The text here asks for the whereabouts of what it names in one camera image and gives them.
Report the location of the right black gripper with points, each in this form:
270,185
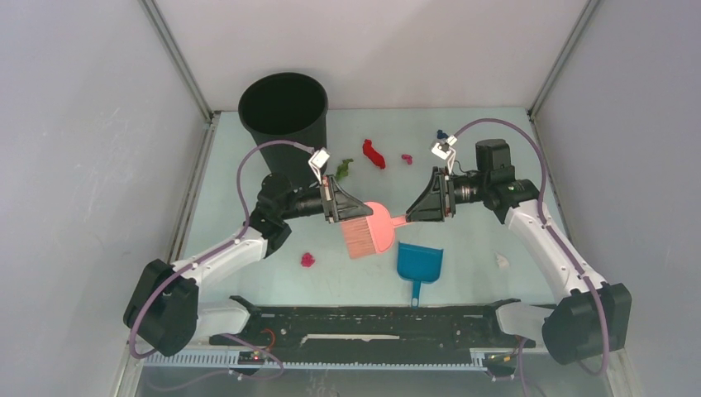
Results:
436,201

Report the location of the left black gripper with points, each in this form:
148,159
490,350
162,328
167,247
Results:
337,205

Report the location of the pink hand brush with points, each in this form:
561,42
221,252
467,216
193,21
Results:
373,234

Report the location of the blue plastic dustpan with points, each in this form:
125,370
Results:
420,265

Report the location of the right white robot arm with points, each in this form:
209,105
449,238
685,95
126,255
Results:
591,316

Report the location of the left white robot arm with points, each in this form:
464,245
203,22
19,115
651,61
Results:
165,309

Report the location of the green paper scrap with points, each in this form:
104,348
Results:
342,170

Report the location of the magenta paper scrap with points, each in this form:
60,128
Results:
307,260

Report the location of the red paper scrap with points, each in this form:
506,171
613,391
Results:
373,155

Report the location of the white paper scrap near edge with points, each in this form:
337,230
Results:
501,261

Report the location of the black cylindrical waste bin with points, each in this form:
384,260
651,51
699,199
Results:
286,106

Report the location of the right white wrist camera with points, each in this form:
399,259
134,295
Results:
445,150

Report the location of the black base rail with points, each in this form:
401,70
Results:
382,336

